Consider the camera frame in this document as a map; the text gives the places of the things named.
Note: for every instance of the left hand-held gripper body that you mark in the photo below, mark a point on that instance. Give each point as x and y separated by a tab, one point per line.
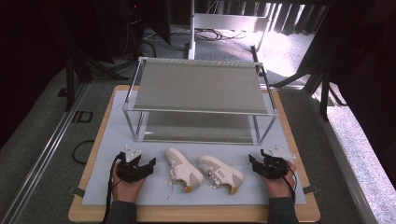
130	169

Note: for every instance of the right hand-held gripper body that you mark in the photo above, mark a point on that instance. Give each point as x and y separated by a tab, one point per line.
275	166

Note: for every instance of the white shoe with orange heel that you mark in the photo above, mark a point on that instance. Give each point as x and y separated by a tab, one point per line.
183	171
222	172

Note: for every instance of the metal shoe rack grey shelves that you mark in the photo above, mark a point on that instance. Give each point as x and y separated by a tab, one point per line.
199	84

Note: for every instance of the person's right hand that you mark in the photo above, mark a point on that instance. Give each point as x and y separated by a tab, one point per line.
280	186

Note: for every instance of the black floor socket plate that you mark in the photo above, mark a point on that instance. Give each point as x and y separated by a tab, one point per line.
82	116

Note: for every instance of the black tripod stand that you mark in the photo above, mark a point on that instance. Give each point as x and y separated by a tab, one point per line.
70	81
323	93

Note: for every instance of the dark curtain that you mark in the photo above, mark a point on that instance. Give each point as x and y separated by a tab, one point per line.
28	62
367	77

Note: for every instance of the white metal stand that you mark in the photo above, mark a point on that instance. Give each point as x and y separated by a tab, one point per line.
229	21

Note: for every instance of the aluminium floor rail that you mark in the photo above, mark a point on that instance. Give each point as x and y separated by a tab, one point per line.
345	165
43	158

